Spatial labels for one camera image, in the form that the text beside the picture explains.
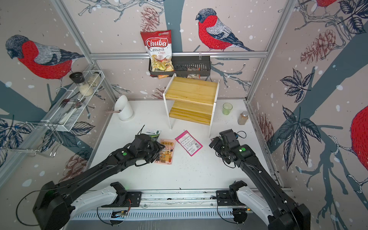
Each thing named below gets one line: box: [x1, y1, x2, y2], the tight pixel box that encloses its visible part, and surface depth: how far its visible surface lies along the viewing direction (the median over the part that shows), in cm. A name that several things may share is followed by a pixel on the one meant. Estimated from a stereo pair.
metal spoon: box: [64, 97, 86, 115], surface depth 73 cm
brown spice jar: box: [237, 110, 249, 126], surface depth 102 cm
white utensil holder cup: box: [114, 94, 135, 122], surface depth 106 cm
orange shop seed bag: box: [153, 138, 177, 165], surface depth 92 cm
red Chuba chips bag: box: [140, 29, 175, 80], surface depth 85 cm
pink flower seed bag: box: [174, 129, 204, 157], surface depth 97 cm
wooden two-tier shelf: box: [162, 73, 220, 138], surface depth 83 cm
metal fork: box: [58, 91, 81, 108], surface depth 72 cm
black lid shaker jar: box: [69, 71, 94, 97], surface depth 77 cm
